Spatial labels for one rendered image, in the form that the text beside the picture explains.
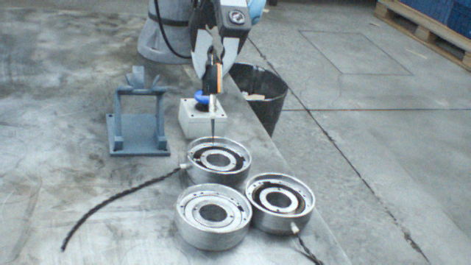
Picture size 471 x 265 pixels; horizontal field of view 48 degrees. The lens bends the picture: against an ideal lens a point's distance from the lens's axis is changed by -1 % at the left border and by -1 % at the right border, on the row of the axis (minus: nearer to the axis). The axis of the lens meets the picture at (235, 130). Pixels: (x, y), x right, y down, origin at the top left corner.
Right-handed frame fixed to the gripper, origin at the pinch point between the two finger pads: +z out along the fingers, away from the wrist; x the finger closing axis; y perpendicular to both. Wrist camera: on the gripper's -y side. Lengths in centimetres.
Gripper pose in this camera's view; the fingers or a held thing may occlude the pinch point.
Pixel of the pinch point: (211, 73)
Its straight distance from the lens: 88.9
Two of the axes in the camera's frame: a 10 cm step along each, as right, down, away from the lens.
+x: -9.5, 0.0, -3.0
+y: -2.5, -5.3, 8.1
